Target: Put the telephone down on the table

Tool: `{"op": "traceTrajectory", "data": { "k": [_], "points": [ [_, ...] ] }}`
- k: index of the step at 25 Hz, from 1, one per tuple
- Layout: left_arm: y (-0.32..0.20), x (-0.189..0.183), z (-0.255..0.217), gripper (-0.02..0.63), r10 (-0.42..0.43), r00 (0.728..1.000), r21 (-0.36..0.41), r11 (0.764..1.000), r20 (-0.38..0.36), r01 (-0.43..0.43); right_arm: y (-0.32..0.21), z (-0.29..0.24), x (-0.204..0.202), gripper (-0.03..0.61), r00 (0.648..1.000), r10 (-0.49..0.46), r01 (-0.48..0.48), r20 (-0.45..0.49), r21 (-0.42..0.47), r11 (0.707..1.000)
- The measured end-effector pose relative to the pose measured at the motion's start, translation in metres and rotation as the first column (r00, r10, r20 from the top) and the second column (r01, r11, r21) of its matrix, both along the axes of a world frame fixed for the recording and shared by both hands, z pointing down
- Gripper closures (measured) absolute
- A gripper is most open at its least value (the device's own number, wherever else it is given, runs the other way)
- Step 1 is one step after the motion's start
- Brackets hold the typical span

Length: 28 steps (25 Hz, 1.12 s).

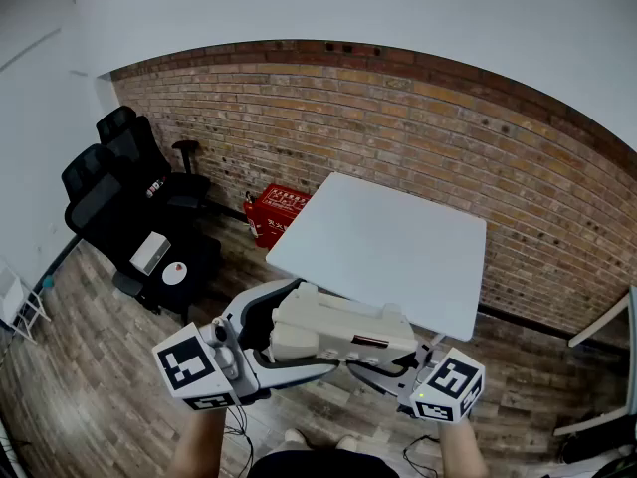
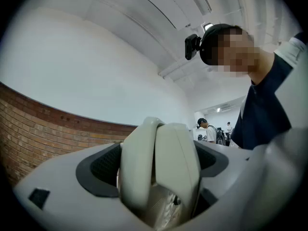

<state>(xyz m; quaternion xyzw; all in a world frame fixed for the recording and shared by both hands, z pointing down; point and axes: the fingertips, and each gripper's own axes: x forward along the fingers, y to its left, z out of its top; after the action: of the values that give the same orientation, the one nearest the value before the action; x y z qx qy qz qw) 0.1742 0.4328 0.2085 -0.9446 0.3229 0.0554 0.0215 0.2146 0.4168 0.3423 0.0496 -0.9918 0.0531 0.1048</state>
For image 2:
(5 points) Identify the black head-worn camera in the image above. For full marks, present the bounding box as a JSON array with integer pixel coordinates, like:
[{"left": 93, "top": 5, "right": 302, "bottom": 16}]
[{"left": 184, "top": 34, "right": 202, "bottom": 61}]

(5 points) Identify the grey shoulder strap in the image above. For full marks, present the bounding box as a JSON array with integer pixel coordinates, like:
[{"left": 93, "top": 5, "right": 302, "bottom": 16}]
[{"left": 274, "top": 36, "right": 308, "bottom": 68}]

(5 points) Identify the person's head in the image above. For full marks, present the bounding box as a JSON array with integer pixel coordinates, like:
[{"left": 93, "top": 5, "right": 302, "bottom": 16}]
[{"left": 199, "top": 23, "right": 275, "bottom": 85}]

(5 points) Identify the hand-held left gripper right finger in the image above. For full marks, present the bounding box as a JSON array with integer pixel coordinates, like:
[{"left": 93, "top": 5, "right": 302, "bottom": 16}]
[{"left": 190, "top": 140, "right": 253, "bottom": 220}]

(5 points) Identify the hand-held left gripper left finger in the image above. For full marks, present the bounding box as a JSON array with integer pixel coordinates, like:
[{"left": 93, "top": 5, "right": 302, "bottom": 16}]
[{"left": 13, "top": 142, "right": 154, "bottom": 231}]

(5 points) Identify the person's dark blue shirt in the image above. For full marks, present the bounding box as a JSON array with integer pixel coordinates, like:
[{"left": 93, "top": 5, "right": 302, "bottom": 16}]
[{"left": 231, "top": 32, "right": 308, "bottom": 150}]

